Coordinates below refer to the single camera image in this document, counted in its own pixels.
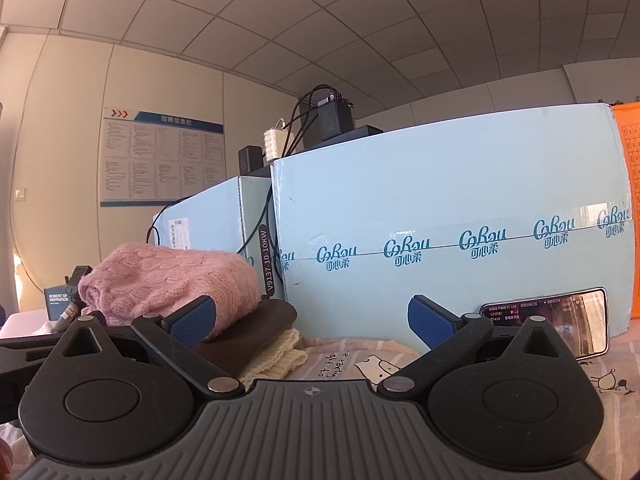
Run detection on large light blue box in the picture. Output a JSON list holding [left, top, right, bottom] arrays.
[[271, 104, 634, 349]]

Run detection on small light blue box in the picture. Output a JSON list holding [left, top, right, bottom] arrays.
[[152, 177, 284, 299]]

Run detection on orange printed box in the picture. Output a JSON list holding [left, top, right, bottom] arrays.
[[610, 102, 640, 321]]

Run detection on black power adapter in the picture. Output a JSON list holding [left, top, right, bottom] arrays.
[[300, 90, 383, 152]]

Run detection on wall notice board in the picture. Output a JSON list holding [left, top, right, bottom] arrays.
[[99, 107, 227, 207]]

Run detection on cream knitted garment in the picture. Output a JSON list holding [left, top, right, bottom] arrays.
[[239, 328, 308, 389]]

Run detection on black cable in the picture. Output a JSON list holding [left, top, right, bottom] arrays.
[[145, 84, 336, 261]]

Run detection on pink knitted sweater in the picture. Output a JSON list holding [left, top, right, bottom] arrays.
[[78, 243, 262, 339]]

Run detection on small dark blue card box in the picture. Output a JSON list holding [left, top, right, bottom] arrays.
[[43, 284, 77, 321]]

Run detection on smartphone with lit screen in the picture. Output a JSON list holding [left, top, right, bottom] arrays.
[[480, 287, 610, 359]]

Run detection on white power strip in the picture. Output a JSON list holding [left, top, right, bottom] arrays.
[[264, 118, 288, 164]]

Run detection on brown folded garment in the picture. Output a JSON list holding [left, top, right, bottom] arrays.
[[195, 299, 297, 378]]

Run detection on cartoon print bed sheet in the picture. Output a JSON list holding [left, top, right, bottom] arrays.
[[284, 331, 640, 480]]

